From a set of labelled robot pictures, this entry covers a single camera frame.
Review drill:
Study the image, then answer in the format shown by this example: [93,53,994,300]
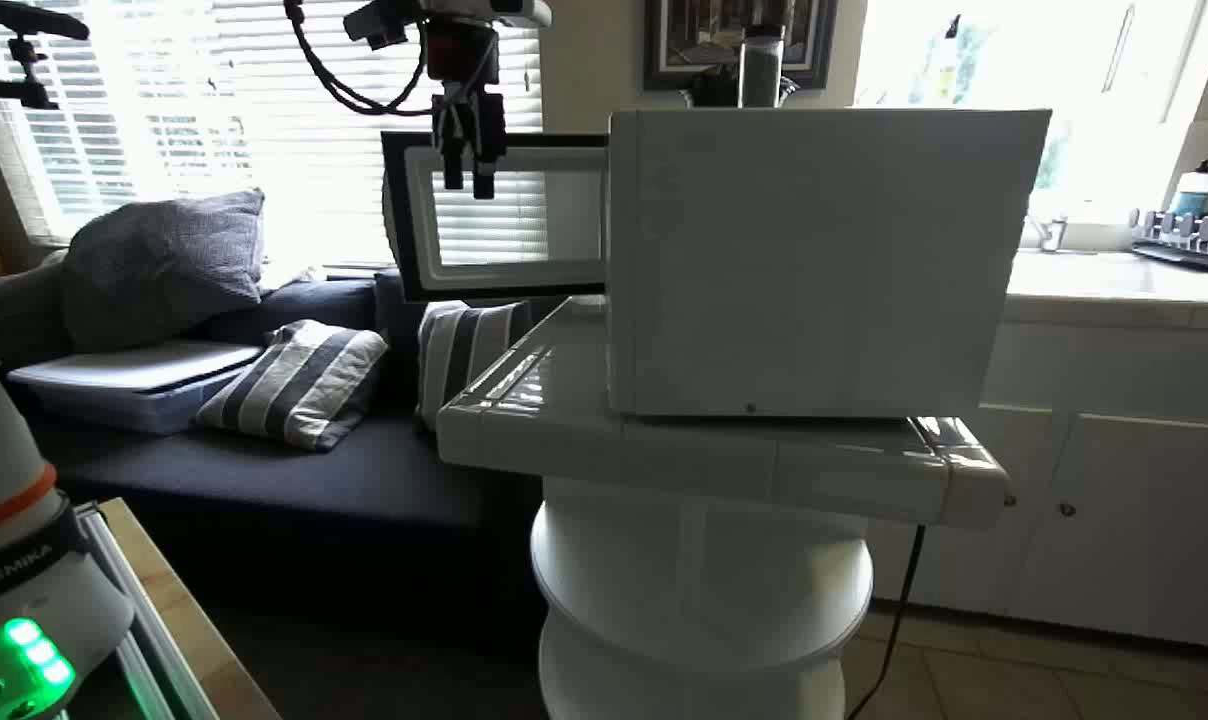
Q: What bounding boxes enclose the white tiled pedestal table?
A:
[435,292,1018,720]

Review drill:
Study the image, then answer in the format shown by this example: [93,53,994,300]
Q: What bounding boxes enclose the white microwave body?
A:
[606,102,1056,422]

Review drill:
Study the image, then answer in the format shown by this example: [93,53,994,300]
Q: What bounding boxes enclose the grey metal canister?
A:
[737,33,788,110]

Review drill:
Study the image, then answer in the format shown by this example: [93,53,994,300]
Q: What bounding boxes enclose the white window blinds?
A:
[0,0,550,276]

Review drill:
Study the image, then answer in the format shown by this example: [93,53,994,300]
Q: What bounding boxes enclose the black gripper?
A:
[422,12,514,205]

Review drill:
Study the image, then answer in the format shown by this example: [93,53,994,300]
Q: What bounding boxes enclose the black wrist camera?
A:
[340,0,427,57]

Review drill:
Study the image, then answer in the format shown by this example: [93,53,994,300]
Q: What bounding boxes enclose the dark framed wall picture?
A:
[639,0,839,96]

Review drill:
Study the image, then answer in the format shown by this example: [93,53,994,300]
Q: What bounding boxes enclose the white kitchen cabinet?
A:
[867,247,1208,655]

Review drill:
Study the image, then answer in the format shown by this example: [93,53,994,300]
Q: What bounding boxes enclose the wooden robot table black legs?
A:
[77,496,284,720]

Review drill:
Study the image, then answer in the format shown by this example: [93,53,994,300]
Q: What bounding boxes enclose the small striped pillow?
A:
[414,297,540,433]

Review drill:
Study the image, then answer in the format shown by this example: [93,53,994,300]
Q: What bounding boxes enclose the black dish rack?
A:
[1129,206,1208,281]

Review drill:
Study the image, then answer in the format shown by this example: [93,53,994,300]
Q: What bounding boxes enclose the large striped pillow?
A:
[191,316,392,456]

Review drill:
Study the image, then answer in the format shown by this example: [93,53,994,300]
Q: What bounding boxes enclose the light blue flat cushion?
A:
[3,335,264,438]

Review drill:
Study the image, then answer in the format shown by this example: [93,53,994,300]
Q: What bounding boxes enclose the grey blue plain pillow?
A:
[55,189,274,357]

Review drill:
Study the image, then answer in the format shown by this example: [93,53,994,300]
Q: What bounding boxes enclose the black microwave power cable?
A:
[839,521,932,720]

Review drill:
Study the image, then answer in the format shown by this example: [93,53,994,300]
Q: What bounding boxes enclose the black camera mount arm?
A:
[0,0,95,110]

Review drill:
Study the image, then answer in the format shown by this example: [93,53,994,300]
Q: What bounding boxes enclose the blue soap bottle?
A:
[1166,156,1208,222]

